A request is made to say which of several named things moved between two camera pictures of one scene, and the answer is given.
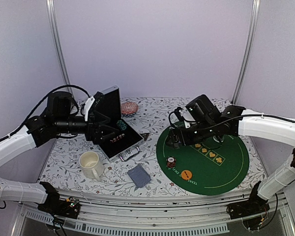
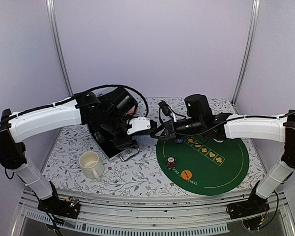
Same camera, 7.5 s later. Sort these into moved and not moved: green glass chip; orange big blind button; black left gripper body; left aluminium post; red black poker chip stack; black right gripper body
Moved: black right gripper body; black left gripper body
Not moved: red black poker chip stack; left aluminium post; green glass chip; orange big blind button
